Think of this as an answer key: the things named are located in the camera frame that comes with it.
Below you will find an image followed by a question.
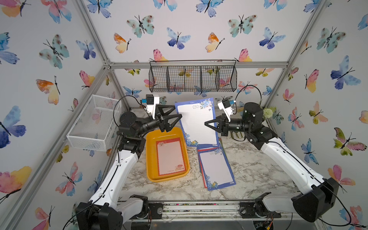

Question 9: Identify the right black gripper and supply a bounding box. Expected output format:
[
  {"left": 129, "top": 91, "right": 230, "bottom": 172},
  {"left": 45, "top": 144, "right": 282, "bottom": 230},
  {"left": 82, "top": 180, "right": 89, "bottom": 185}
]
[{"left": 206, "top": 114, "right": 255, "bottom": 140}]

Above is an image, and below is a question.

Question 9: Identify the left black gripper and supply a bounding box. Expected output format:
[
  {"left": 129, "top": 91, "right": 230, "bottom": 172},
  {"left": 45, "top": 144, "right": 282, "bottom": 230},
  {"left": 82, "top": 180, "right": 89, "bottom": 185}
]
[{"left": 135, "top": 106, "right": 180, "bottom": 139}]

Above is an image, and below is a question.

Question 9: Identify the blue floral stationery paper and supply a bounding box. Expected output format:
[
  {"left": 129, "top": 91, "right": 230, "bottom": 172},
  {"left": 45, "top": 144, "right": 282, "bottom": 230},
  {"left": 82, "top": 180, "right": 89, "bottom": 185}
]
[
  {"left": 198, "top": 147, "right": 236, "bottom": 191},
  {"left": 175, "top": 98, "right": 219, "bottom": 148}
]

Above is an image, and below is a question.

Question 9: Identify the yellow plastic storage tray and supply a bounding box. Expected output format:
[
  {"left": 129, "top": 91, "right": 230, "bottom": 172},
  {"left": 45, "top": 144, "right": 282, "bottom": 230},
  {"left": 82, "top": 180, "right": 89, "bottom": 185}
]
[{"left": 146, "top": 127, "right": 190, "bottom": 183}]

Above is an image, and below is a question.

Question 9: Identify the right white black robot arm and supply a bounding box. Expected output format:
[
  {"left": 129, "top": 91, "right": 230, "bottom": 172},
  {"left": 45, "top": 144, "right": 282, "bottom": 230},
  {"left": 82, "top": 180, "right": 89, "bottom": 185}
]
[{"left": 205, "top": 99, "right": 340, "bottom": 222}]

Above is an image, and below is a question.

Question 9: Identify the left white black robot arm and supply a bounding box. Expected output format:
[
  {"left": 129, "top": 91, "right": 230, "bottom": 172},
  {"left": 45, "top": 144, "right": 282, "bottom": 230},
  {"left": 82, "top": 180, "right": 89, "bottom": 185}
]
[{"left": 68, "top": 104, "right": 182, "bottom": 230}]

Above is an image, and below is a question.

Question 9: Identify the white potted flower plant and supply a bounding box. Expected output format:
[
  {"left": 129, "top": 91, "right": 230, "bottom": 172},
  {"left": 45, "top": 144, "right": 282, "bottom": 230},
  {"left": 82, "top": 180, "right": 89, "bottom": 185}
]
[{"left": 263, "top": 107, "right": 277, "bottom": 120}]

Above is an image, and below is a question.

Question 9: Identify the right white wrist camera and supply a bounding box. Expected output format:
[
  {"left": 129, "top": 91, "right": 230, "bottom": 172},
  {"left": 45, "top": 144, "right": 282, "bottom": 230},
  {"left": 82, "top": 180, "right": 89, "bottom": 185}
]
[{"left": 218, "top": 99, "right": 234, "bottom": 122}]

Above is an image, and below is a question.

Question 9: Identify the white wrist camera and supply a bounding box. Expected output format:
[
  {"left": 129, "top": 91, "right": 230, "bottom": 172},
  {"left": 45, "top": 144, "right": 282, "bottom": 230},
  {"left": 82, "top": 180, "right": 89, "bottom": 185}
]
[
  {"left": 218, "top": 99, "right": 234, "bottom": 122},
  {"left": 142, "top": 94, "right": 160, "bottom": 119}
]

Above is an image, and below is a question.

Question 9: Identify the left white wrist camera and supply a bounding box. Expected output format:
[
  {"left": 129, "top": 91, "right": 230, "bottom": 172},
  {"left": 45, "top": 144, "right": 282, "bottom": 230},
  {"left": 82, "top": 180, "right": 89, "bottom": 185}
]
[{"left": 142, "top": 94, "right": 160, "bottom": 119}]

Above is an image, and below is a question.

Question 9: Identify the black wire wall basket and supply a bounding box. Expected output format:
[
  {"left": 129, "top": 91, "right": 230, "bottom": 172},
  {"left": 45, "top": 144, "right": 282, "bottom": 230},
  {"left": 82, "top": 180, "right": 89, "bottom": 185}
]
[{"left": 146, "top": 59, "right": 238, "bottom": 93}]

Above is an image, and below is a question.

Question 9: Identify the white mesh wall basket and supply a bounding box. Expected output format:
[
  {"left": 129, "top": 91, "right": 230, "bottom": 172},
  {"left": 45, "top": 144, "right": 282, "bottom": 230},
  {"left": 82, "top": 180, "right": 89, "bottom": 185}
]
[{"left": 67, "top": 94, "right": 121, "bottom": 151}]

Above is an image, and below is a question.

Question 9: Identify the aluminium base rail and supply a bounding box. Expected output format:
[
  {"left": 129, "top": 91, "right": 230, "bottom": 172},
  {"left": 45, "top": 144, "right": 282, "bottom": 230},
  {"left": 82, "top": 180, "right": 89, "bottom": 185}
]
[{"left": 80, "top": 199, "right": 324, "bottom": 222}]

